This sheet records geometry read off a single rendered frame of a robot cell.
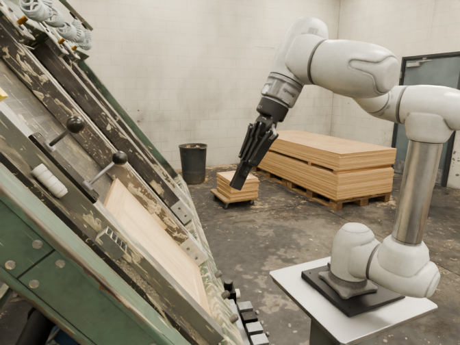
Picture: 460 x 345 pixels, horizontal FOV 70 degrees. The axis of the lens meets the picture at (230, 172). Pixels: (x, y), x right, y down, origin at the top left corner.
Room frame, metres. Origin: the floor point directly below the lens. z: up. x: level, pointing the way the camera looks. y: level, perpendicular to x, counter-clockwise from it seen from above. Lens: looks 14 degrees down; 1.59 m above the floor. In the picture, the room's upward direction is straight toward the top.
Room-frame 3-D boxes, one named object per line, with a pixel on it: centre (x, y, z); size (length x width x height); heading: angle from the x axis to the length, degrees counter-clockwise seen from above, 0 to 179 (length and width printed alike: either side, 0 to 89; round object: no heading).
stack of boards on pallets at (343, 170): (5.49, -1.40, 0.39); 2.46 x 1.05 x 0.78; 24
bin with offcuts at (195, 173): (5.67, 0.64, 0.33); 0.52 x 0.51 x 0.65; 24
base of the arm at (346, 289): (1.29, -0.51, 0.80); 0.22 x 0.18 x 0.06; 20
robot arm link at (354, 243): (1.26, -0.52, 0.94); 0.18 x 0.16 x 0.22; 43
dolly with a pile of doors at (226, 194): (4.57, -0.05, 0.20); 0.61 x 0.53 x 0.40; 24
